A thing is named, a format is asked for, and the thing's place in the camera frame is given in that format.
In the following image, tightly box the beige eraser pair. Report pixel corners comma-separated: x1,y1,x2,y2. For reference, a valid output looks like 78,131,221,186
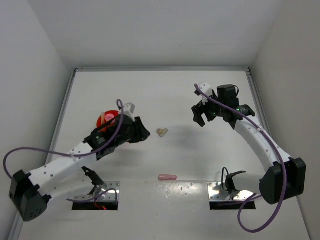
156,128,168,138

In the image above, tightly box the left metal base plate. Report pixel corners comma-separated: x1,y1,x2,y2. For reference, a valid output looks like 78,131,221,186
70,181,121,204

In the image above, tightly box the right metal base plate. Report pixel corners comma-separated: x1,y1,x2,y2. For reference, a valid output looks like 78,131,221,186
207,181,253,203

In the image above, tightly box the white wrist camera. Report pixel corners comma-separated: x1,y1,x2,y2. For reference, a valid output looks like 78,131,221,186
194,82,214,105
119,102,136,122

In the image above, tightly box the black base cable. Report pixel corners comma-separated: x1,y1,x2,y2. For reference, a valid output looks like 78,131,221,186
221,167,247,198

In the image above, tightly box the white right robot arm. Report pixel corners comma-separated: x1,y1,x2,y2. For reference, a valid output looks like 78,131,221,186
191,83,307,205

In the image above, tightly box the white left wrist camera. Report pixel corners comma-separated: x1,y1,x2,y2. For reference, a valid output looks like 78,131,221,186
119,102,136,122

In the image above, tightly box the beige yellow pencil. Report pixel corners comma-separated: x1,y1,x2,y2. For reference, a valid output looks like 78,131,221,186
100,112,105,125

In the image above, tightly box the orange round divided container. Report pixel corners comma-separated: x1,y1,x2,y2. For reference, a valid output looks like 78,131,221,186
96,110,119,131

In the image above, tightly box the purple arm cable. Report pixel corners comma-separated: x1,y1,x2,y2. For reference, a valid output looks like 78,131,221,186
194,83,288,233
2,99,125,203

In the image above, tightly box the metal base plate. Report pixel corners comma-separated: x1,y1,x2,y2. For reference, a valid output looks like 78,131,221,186
207,181,253,203
70,181,121,204

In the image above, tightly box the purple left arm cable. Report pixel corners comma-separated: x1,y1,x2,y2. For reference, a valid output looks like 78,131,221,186
2,99,125,203

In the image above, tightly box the pink capped clear bottle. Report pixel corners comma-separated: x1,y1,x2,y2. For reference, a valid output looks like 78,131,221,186
104,113,116,123

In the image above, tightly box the pink highlighter marker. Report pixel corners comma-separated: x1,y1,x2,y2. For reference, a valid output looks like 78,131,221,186
158,174,177,181

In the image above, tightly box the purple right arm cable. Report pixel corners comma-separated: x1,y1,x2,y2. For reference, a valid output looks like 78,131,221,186
194,83,288,233

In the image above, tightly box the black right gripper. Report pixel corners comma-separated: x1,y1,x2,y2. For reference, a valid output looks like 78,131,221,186
192,90,225,127

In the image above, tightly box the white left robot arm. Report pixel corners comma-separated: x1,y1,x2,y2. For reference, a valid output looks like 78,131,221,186
9,115,151,222

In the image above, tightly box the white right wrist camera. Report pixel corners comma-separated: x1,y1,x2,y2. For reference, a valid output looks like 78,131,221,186
194,82,214,105

